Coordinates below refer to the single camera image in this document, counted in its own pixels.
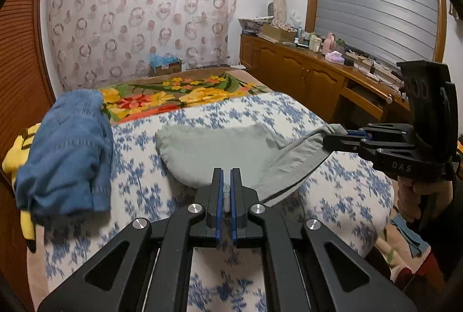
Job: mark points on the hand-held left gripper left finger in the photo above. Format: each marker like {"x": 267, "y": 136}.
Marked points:
{"x": 218, "y": 203}

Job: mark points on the colourful flower blanket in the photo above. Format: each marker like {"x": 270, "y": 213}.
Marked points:
{"x": 162, "y": 95}

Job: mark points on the blue denim jeans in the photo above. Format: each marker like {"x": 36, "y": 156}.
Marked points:
{"x": 61, "y": 153}

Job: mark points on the circle print curtain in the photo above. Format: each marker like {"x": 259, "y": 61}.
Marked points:
{"x": 144, "y": 8}

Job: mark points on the small cardboard box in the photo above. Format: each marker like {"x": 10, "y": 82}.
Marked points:
{"x": 168, "y": 70}

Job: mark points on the blue grey cloth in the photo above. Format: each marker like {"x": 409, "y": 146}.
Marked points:
{"x": 408, "y": 236}

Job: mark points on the person's right hand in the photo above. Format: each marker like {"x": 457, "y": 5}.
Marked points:
{"x": 412, "y": 198}

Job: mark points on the blue floral bedsheet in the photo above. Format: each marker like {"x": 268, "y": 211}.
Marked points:
{"x": 152, "y": 189}

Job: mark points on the wooden cabinet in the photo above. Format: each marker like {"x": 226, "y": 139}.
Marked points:
{"x": 289, "y": 62}

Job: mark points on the pink tissue pack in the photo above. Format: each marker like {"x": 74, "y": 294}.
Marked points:
{"x": 334, "y": 57}

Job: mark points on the blue plastic bag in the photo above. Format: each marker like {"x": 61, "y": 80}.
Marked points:
{"x": 162, "y": 59}

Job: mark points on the person's right forearm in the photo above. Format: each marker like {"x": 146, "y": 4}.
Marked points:
{"x": 439, "y": 250}

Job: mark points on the yellow plush toy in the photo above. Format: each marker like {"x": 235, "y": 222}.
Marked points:
{"x": 16, "y": 153}

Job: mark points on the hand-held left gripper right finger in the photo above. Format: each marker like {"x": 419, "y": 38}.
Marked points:
{"x": 233, "y": 203}

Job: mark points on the wooden louvered wardrobe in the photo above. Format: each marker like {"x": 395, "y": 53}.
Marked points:
{"x": 21, "y": 62}

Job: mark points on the grey pants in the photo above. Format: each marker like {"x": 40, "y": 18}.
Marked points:
{"x": 202, "y": 149}

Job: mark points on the white jar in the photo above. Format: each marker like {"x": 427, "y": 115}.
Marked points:
{"x": 315, "y": 43}

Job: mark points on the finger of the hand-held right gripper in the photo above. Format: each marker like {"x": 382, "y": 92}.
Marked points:
{"x": 390, "y": 130}
{"x": 342, "y": 143}

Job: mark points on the stack of papers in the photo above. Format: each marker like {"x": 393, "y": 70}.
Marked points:
{"x": 253, "y": 23}

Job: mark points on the white plastic bag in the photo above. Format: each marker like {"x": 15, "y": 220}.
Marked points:
{"x": 296, "y": 19}

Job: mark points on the small green plant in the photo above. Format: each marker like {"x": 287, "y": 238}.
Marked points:
{"x": 340, "y": 43}

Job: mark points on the white power strip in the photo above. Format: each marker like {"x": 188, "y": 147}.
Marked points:
{"x": 376, "y": 70}

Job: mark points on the pink bottle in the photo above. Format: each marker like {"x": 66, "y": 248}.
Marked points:
{"x": 329, "y": 42}

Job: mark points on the open cardboard box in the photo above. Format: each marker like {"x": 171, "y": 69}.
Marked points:
{"x": 276, "y": 33}

